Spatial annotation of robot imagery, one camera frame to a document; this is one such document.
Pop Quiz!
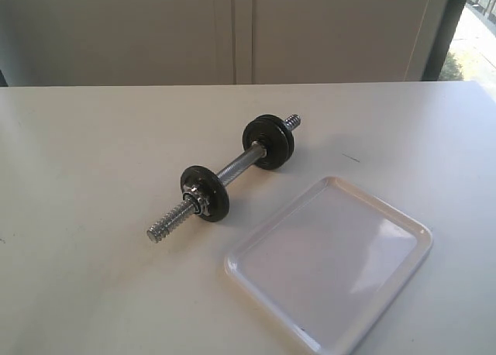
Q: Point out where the chrome threaded dumbbell bar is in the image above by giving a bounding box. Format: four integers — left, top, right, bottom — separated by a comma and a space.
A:
146, 113, 303, 244

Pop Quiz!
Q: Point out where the dark window frame post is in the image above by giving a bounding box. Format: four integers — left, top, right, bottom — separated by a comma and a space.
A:
421, 0, 467, 81

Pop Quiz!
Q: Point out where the chrome star collar nut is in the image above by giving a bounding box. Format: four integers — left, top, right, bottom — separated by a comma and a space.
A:
182, 186, 211, 216

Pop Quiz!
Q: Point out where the white rectangular plastic tray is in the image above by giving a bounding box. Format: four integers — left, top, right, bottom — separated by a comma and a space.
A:
224, 177, 433, 354

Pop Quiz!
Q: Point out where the black weight plate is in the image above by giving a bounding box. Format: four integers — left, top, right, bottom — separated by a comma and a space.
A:
242, 115, 275, 170
180, 165, 229, 222
265, 114, 301, 169

